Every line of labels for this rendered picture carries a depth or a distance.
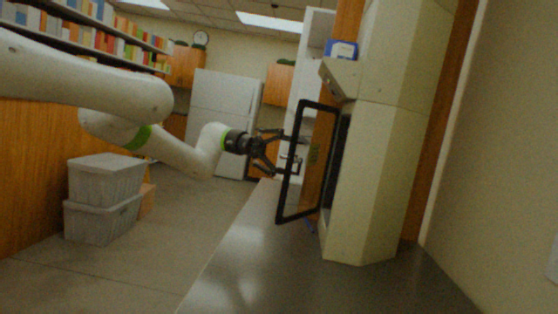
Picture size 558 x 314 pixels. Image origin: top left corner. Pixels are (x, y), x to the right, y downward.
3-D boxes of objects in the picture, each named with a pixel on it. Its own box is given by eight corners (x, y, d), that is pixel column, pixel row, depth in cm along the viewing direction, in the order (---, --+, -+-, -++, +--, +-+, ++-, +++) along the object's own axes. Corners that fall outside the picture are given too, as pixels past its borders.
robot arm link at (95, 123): (96, 119, 83) (105, 78, 88) (62, 131, 88) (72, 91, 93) (152, 147, 98) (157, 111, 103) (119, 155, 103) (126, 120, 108)
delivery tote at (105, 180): (146, 194, 328) (150, 160, 324) (110, 211, 268) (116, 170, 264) (104, 185, 331) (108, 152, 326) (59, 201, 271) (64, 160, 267)
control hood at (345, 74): (343, 103, 126) (349, 76, 125) (357, 98, 94) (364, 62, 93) (312, 98, 127) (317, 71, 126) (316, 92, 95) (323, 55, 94)
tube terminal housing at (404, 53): (382, 237, 130) (432, 31, 121) (408, 277, 98) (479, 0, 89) (316, 223, 132) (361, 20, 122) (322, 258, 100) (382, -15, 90)
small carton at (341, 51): (343, 67, 108) (347, 48, 107) (350, 66, 103) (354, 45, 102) (329, 64, 107) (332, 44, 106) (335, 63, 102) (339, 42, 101)
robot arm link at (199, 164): (158, 119, 101) (135, 113, 108) (140, 154, 99) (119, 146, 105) (226, 160, 131) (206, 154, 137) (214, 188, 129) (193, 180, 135)
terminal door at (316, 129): (318, 212, 130) (340, 108, 125) (275, 227, 105) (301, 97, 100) (316, 211, 131) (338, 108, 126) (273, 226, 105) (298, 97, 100)
